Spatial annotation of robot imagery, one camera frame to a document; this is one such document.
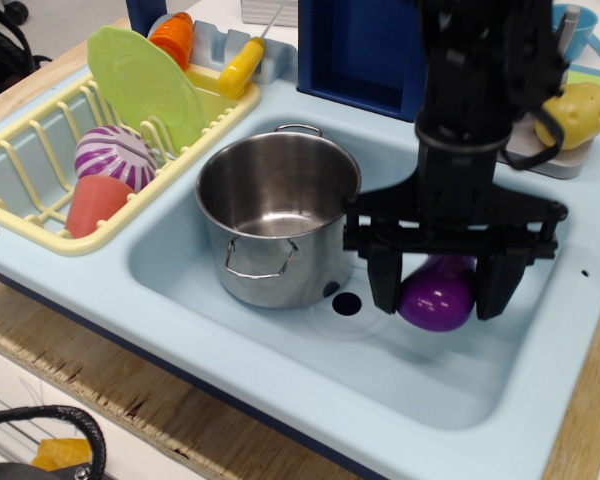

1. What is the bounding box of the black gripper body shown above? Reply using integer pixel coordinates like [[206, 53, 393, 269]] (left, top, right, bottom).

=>
[[343, 129, 568, 268]]

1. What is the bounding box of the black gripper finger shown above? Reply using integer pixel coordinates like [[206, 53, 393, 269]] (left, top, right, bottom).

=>
[[476, 254, 527, 320], [367, 252, 402, 314]]

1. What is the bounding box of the purple toy eggplant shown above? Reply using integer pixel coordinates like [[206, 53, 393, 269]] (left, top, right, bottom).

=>
[[397, 255, 476, 333]]

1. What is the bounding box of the stainless steel pot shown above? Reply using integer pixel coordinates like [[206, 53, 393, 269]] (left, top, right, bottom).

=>
[[196, 124, 361, 309]]

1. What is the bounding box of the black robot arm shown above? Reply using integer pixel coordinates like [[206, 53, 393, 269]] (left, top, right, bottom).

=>
[[343, 1, 568, 320]]

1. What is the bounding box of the grey toy faucet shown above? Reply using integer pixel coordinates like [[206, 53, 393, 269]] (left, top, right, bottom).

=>
[[507, 4, 593, 179]]

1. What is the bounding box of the light blue toy sink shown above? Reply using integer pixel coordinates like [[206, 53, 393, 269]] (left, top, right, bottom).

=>
[[0, 71, 600, 479]]

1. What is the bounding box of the yellow toy potato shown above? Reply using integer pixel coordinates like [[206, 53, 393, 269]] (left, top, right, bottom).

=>
[[543, 82, 600, 151]]

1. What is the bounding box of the dark blue box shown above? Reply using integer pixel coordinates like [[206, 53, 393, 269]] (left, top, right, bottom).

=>
[[298, 0, 426, 122]]

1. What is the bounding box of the light blue toy cup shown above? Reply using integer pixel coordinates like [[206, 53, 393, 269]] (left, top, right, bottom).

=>
[[552, 4, 598, 62]]

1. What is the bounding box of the grey ribbed box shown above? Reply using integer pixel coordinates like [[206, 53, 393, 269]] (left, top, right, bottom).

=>
[[240, 0, 298, 27]]

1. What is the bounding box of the light blue utensil holder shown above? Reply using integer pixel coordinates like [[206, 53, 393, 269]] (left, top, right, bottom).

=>
[[158, 21, 297, 98]]

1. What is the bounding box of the salmon plastic cup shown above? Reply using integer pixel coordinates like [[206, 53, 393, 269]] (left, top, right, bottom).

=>
[[65, 175, 134, 239]]

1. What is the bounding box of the purple striped bowl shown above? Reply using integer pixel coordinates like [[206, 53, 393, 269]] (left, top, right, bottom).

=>
[[74, 125, 158, 192]]

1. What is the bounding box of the green plastic plate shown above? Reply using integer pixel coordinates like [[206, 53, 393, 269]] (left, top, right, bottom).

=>
[[87, 26, 208, 151]]

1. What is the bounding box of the orange plastic cup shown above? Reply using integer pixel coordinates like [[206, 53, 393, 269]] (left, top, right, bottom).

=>
[[148, 12, 194, 71]]

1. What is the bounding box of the yellow dish rack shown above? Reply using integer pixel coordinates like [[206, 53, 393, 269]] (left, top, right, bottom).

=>
[[0, 65, 260, 255]]

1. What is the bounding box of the yellow tape piece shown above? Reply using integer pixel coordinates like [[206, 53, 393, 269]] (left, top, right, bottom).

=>
[[31, 438, 92, 472]]

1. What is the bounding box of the black bag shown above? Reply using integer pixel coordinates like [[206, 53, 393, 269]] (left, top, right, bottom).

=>
[[0, 1, 51, 94]]

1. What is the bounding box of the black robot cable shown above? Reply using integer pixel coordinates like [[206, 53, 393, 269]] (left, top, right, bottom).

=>
[[499, 89, 566, 171]]

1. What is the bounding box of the yellow handled toy knife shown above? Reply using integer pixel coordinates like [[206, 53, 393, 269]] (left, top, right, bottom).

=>
[[217, 19, 275, 100]]

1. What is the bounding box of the black braided cable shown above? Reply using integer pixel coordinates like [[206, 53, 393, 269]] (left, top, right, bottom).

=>
[[0, 404, 107, 480]]

